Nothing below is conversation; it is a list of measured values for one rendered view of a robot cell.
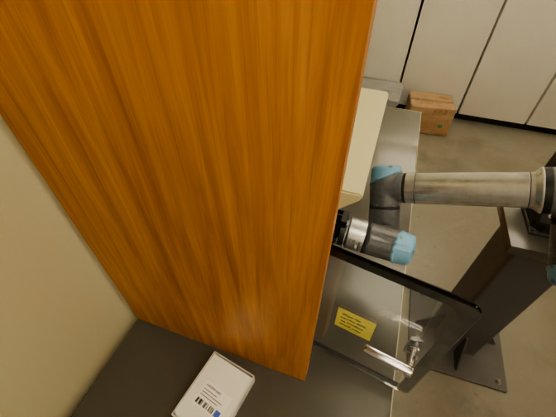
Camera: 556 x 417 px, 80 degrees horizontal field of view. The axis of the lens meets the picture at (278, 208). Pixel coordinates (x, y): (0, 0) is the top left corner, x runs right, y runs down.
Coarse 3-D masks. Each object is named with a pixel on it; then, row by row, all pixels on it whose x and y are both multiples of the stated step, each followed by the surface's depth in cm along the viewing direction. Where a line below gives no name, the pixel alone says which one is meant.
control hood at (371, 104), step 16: (368, 96) 65; (384, 96) 65; (368, 112) 61; (368, 128) 57; (352, 144) 54; (368, 144) 54; (352, 160) 51; (368, 160) 51; (352, 176) 48; (352, 192) 46
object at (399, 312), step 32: (352, 256) 53; (352, 288) 58; (384, 288) 54; (416, 288) 50; (320, 320) 72; (384, 320) 60; (416, 320) 55; (448, 320) 51; (352, 352) 75; (416, 384) 70
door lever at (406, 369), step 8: (368, 352) 60; (376, 352) 60; (384, 352) 60; (416, 352) 61; (376, 360) 60; (384, 360) 59; (392, 360) 59; (408, 360) 60; (400, 368) 58; (408, 368) 58; (408, 376) 58
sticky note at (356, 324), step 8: (344, 312) 65; (336, 320) 69; (344, 320) 67; (352, 320) 65; (360, 320) 64; (344, 328) 69; (352, 328) 68; (360, 328) 66; (368, 328) 64; (360, 336) 68; (368, 336) 66
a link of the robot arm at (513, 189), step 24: (384, 168) 81; (552, 168) 65; (384, 192) 81; (408, 192) 78; (432, 192) 75; (456, 192) 73; (480, 192) 70; (504, 192) 68; (528, 192) 66; (552, 192) 63; (552, 216) 67
